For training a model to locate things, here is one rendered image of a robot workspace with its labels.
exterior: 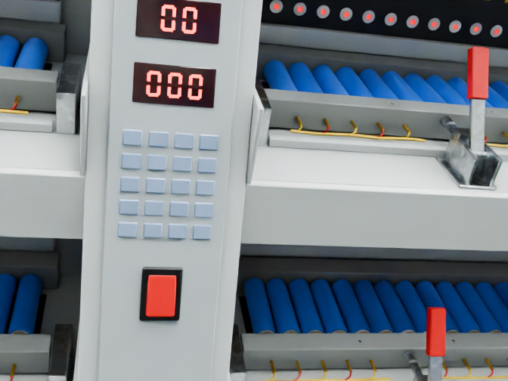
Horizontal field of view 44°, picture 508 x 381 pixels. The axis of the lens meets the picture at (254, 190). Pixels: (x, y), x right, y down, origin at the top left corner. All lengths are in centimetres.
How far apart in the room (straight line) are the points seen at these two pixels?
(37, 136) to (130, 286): 11
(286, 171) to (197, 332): 11
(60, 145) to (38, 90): 5
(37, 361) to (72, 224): 13
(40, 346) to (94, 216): 14
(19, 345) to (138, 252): 14
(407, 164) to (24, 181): 25
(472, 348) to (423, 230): 15
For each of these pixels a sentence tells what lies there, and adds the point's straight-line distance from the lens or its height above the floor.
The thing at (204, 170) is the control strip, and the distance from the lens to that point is 37.
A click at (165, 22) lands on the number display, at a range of 36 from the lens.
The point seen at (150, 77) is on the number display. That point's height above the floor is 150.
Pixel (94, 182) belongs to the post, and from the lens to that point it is 37.
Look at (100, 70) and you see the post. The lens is 37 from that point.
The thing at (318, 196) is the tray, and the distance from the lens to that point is 40.
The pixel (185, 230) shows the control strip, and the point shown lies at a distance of 38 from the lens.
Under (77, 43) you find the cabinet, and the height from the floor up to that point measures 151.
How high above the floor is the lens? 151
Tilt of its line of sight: 12 degrees down
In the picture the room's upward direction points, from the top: 5 degrees clockwise
